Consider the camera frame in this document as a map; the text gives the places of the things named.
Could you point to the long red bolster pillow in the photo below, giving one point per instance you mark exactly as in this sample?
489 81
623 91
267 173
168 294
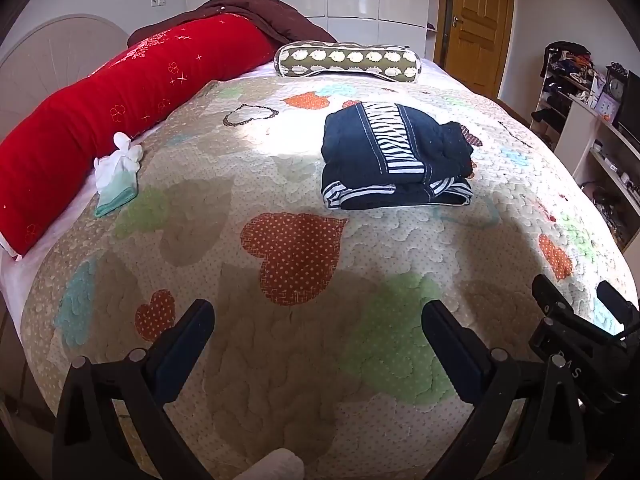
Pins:
75 125

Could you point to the wooden door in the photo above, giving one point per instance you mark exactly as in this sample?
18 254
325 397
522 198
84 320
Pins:
475 20

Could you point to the white fabric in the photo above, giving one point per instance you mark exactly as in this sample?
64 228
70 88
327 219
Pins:
277 466

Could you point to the white and mint cloth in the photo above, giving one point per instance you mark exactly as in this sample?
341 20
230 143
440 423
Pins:
117 170

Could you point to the shoe rack with shoes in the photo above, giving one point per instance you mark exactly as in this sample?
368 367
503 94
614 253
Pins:
555 105

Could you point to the white shelf unit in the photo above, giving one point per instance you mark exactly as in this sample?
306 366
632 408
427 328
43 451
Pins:
582 130

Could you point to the navy pants with striped trim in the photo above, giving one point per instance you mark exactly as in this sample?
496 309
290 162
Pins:
350 160

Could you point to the olive patterned bolster pillow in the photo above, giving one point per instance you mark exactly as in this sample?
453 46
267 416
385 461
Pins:
350 57

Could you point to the dark brown blanket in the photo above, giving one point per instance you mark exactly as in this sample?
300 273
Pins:
260 10

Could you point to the black table clock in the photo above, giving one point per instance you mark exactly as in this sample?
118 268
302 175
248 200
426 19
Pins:
616 87

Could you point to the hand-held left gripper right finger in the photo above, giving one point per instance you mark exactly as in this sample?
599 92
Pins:
450 347

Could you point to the black screen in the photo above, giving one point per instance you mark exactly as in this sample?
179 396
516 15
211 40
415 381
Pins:
631 105

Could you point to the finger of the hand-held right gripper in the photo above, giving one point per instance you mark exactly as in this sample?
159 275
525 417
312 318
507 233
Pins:
617 305
550 297

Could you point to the small pale alarm clock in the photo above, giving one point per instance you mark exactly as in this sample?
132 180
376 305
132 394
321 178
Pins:
606 107

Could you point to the beige round headboard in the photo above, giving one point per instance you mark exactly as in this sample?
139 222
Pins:
50 45

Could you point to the heart patchwork quilt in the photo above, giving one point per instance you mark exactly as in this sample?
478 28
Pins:
300 360

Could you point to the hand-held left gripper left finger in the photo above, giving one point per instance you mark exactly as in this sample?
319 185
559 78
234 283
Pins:
186 340

